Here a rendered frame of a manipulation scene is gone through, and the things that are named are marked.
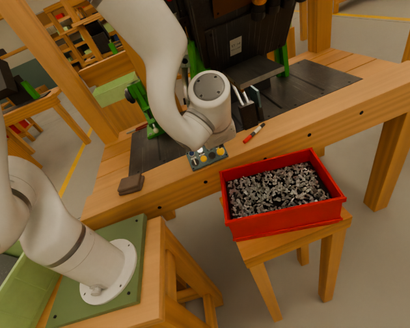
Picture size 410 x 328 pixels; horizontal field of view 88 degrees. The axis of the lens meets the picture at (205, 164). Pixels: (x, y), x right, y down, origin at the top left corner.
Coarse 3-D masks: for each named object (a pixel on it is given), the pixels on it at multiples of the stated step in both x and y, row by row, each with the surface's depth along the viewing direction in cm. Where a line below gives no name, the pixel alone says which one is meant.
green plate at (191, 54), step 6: (192, 42) 75; (192, 48) 76; (192, 54) 78; (198, 54) 79; (192, 60) 80; (198, 60) 80; (192, 66) 83; (198, 66) 81; (192, 72) 86; (198, 72) 83; (192, 78) 89
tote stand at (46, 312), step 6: (60, 276) 80; (60, 282) 78; (54, 288) 77; (54, 294) 75; (48, 300) 74; (54, 300) 73; (48, 306) 72; (42, 312) 71; (48, 312) 71; (42, 318) 70; (42, 324) 68
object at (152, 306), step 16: (160, 224) 75; (160, 240) 70; (144, 256) 67; (160, 256) 66; (144, 272) 63; (160, 272) 62; (144, 288) 60; (160, 288) 59; (144, 304) 57; (160, 304) 56; (96, 320) 58; (112, 320) 56; (128, 320) 55; (144, 320) 54; (160, 320) 54
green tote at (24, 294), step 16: (16, 256) 84; (16, 272) 67; (32, 272) 71; (48, 272) 76; (0, 288) 62; (16, 288) 66; (32, 288) 70; (48, 288) 75; (0, 304) 61; (16, 304) 65; (32, 304) 69; (0, 320) 60; (16, 320) 64; (32, 320) 68
